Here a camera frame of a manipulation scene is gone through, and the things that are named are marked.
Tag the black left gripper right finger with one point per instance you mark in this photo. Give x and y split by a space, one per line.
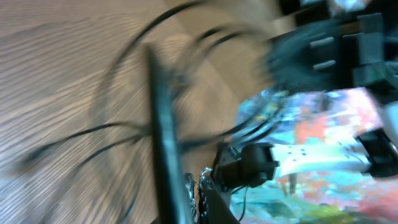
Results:
212 208

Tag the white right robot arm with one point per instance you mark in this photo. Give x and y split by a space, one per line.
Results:
373 153

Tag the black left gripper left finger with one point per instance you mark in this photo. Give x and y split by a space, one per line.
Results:
172 196

